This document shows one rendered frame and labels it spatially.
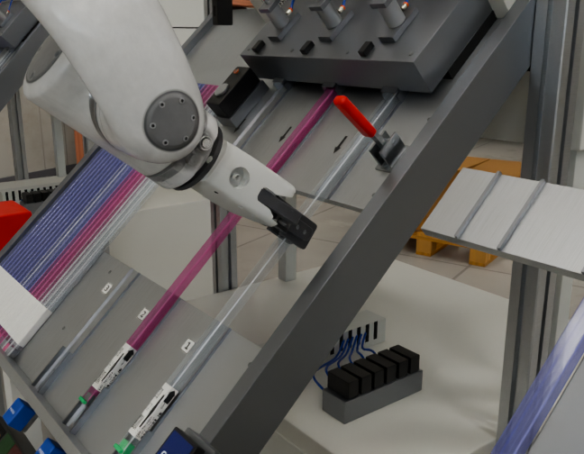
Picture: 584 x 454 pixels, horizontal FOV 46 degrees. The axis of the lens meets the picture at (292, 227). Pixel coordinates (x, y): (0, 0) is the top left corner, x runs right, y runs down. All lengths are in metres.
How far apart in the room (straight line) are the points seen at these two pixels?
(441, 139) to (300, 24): 0.32
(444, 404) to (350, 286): 0.42
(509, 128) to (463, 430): 0.43
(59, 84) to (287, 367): 0.33
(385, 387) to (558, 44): 0.52
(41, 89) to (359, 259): 0.34
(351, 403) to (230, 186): 0.45
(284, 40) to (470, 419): 0.59
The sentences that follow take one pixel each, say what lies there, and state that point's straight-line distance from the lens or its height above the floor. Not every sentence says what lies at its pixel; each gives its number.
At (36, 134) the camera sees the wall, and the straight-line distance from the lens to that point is 5.68.
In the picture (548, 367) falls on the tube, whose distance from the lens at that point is 0.47.
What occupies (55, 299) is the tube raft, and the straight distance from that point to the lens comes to 1.01.
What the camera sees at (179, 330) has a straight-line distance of 0.79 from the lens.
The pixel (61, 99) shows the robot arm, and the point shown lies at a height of 1.10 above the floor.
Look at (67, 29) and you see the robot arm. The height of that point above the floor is 1.15.
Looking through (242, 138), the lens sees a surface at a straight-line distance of 0.97.
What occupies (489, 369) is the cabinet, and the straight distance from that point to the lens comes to 1.19.
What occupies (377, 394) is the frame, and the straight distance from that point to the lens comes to 1.03.
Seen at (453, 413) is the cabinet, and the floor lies 0.62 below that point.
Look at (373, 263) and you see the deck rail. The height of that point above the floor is 0.92.
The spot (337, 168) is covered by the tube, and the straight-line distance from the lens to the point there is 0.78.
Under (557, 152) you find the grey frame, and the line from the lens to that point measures 0.86.
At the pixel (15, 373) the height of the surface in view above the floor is 0.73.
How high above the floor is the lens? 1.15
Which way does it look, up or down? 16 degrees down
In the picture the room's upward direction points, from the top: straight up
